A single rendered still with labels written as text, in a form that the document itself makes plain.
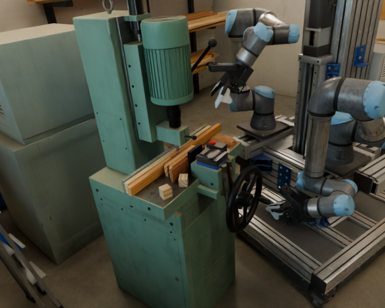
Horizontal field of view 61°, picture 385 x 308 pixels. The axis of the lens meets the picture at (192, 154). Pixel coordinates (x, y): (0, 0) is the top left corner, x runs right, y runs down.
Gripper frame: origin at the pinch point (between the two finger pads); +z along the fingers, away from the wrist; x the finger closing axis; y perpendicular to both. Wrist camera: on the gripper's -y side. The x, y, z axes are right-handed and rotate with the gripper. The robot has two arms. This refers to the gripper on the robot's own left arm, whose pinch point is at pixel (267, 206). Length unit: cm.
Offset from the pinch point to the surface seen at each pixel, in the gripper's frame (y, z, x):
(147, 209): -25, 20, -42
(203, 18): -142, 169, 236
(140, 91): -68, 20, -20
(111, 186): -35, 52, -35
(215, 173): -25.8, 2.3, -17.9
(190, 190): -22.9, 12.8, -24.2
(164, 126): -50, 22, -15
